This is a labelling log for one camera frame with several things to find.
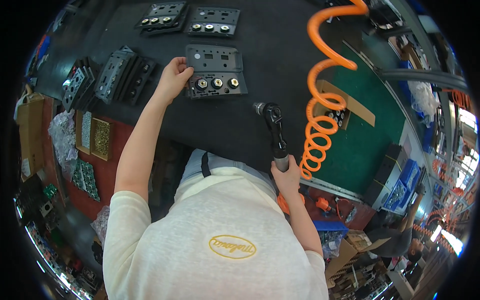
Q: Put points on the person's left hand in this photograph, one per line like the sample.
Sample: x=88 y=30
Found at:
x=170 y=80

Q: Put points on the person's right hand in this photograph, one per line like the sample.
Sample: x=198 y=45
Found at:
x=288 y=183

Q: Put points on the person's right fingers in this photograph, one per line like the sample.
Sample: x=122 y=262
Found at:
x=295 y=165

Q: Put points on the black pneumatic ratchet wrench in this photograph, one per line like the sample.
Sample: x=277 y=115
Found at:
x=276 y=131

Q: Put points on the grey terminal panel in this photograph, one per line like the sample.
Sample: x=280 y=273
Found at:
x=215 y=62
x=213 y=17

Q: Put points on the orange power screwdriver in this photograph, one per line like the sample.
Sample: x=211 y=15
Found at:
x=322 y=205

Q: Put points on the person's legs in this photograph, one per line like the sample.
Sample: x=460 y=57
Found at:
x=228 y=162

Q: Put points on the green table mat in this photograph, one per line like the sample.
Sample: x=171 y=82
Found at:
x=360 y=150

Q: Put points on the cardboard box of black knobs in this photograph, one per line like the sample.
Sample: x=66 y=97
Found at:
x=339 y=114

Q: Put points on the small bag of screws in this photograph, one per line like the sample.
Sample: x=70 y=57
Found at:
x=351 y=214

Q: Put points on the blue bin with bags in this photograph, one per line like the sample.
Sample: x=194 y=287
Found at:
x=332 y=234

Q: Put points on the stack of black boxes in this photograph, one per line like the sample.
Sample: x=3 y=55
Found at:
x=386 y=168

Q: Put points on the person's body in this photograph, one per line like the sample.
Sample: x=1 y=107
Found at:
x=225 y=225

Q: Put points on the brass terminal nut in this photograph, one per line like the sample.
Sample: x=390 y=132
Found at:
x=233 y=83
x=216 y=83
x=201 y=83

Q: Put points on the heap of cardboard cartons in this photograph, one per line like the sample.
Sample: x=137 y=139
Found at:
x=354 y=255

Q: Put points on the blue crate of parts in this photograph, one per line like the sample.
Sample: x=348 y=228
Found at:
x=403 y=185

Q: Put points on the white plastic bag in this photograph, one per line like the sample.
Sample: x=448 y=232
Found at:
x=423 y=99

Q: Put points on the row of background workbenches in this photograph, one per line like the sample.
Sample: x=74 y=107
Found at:
x=455 y=165

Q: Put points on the cardboard box of brass nuts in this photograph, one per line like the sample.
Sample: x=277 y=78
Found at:
x=102 y=138

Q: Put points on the row of upright grey panels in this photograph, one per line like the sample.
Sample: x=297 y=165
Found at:
x=120 y=73

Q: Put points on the stack of grey terminal panels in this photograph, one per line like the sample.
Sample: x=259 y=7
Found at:
x=163 y=13

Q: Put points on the pile of green circuit boards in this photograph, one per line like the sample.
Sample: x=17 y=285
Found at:
x=87 y=179

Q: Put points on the cardboard box of silver screws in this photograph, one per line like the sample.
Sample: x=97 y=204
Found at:
x=86 y=129

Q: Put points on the row of upright black panels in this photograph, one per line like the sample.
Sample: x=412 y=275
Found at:
x=78 y=84

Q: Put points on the crumpled clear plastic bag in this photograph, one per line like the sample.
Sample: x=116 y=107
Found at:
x=63 y=138

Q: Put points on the shelf of assorted parts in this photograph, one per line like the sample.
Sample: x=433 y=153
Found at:
x=48 y=232

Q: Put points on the brown cardboard carton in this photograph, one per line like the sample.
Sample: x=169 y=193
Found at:
x=30 y=131

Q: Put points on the black overhead rail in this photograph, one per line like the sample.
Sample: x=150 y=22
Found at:
x=420 y=77

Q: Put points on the black machine frame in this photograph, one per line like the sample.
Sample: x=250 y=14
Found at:
x=378 y=15

